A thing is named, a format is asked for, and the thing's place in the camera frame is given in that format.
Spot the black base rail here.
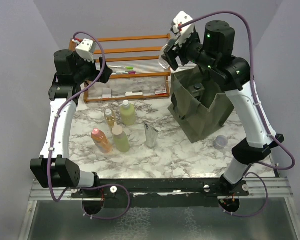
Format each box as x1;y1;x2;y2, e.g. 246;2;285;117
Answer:
71;178;249;209

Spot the red white small box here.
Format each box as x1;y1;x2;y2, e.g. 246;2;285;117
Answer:
154;88;167;96

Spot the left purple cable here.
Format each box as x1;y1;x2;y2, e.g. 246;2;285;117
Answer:
46;31;131;221

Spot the green bottle beige cap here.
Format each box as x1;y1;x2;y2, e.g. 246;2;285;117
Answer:
111;123;130;153

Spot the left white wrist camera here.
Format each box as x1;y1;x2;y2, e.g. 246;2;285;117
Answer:
73;38;97;63

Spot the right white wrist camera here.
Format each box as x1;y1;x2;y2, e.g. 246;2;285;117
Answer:
171;11;195;47

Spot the pink green marker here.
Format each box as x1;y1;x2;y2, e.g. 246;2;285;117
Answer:
112;71;136;75

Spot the pink orange bottle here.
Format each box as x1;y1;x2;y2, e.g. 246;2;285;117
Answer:
91;128;112;154

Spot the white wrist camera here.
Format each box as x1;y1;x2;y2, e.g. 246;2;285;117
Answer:
171;11;195;47
73;38;97;63

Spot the silver foil pouch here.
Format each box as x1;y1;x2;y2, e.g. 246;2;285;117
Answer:
144;123;159;149

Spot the clear square bottle black cap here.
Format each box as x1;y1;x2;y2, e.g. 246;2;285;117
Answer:
188;83;205;98

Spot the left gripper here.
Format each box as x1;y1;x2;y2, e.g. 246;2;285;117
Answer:
73;51;113;84

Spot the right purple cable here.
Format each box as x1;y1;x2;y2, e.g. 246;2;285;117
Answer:
177;10;296;218

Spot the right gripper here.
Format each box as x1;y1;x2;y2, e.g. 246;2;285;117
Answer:
162;29;217;72

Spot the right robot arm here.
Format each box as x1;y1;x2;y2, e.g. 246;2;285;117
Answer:
160;20;285;196

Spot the green lotion bottle white cap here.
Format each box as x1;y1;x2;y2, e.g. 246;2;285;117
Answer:
119;100;136;126

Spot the small amber bottle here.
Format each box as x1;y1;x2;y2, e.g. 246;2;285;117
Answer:
104;108;117;129

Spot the small purple jar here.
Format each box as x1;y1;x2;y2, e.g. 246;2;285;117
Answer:
213;135;228;150

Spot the green canvas bag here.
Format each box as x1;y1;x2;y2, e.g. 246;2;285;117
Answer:
168;66;234;143

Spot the orange wooden shelf rack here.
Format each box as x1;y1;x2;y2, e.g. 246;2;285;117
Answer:
69;33;171;104

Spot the green white marker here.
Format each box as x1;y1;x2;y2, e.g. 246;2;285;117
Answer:
109;65;134;70

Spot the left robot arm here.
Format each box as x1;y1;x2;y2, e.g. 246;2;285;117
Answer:
30;49;113;198

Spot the purple cable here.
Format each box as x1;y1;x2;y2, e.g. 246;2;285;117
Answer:
46;31;131;221
177;10;296;218

